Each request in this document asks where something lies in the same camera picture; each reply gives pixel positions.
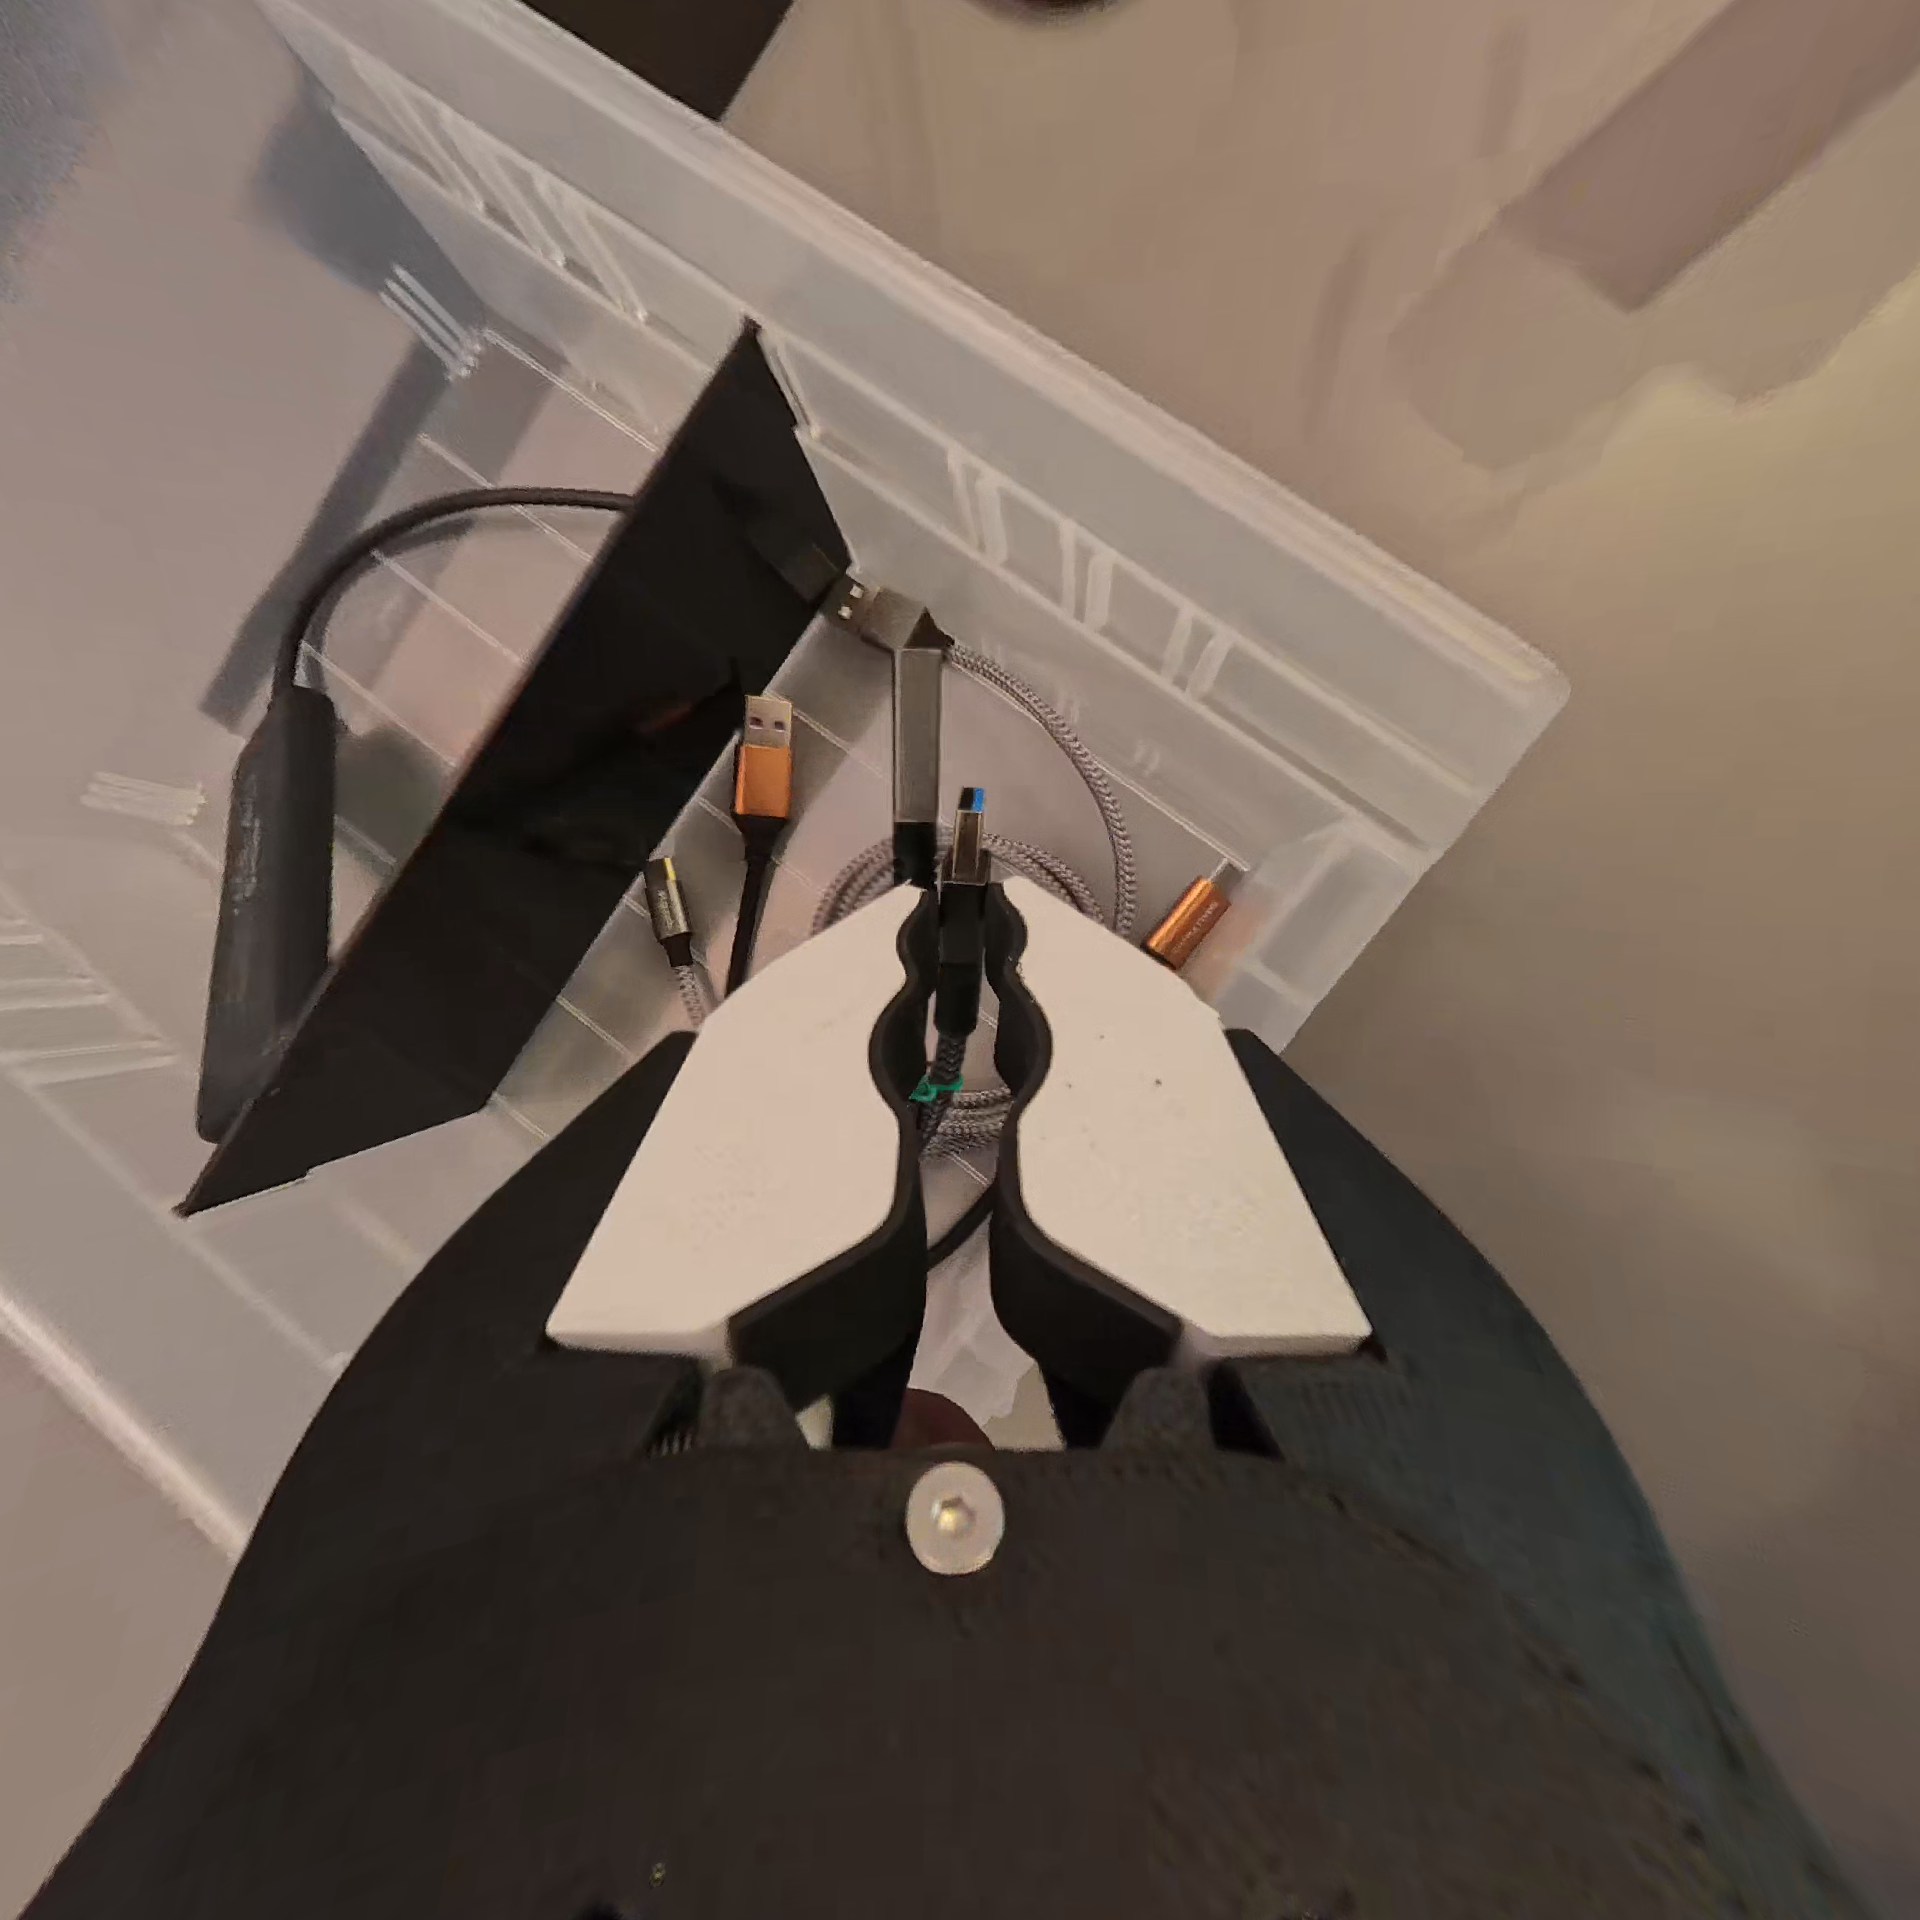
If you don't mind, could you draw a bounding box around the orange usb cable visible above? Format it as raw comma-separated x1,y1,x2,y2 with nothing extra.
723,687,1250,1007

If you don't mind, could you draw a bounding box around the black bin divider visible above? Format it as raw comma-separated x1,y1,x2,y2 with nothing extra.
177,324,873,1218

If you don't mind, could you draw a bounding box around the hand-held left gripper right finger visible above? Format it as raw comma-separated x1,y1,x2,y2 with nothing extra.
979,882,1376,1450

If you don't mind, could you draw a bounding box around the small braided usb cable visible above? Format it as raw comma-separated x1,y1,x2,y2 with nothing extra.
638,852,723,1024

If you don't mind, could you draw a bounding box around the slim black usb hub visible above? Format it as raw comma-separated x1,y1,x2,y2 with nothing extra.
197,687,349,1143

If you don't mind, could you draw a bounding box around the clear plastic bin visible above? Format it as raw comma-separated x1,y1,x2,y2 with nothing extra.
0,0,1570,1560

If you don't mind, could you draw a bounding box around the slim hub black cable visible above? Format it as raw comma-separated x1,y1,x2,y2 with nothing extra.
278,481,638,713

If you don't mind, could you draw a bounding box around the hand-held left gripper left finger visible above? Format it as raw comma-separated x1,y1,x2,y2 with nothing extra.
548,895,939,1442

